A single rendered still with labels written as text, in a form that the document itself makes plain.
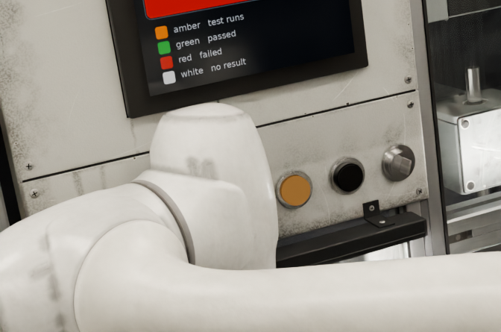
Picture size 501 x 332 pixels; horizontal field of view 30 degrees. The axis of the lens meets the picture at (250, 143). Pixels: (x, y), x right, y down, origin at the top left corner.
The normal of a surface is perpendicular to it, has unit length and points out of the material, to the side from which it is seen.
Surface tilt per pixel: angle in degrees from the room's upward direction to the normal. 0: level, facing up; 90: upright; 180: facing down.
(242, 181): 86
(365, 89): 90
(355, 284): 36
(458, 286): 46
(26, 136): 90
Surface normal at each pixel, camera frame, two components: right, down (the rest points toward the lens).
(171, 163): -0.54, 0.22
